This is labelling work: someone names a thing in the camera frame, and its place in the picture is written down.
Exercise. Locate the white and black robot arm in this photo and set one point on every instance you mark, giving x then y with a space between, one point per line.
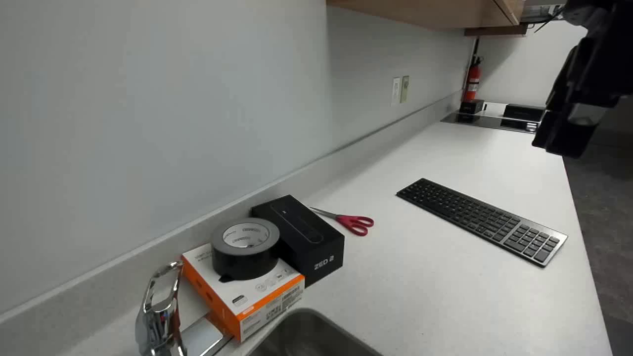
597 76

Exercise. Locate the black rectangular box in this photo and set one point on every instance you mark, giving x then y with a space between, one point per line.
306 243

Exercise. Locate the stainless steel sink basin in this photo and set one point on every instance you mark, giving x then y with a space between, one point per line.
310 333

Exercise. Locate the orange and white box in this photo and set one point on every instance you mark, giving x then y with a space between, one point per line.
243 308

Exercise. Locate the red fire extinguisher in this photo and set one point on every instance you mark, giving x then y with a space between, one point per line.
474 76

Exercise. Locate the chrome sink faucet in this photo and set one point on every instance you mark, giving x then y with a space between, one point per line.
158 328

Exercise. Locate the black keyboard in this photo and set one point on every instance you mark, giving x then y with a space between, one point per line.
522 237

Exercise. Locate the wooden upper cabinet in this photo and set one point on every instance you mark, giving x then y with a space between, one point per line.
444 15

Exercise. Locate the red handled scissors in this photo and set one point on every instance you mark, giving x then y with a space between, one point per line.
355 225

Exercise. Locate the black duct tape roll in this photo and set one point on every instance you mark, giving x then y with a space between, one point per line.
245 250

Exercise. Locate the white wall outlet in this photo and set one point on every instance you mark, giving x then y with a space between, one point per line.
401 90

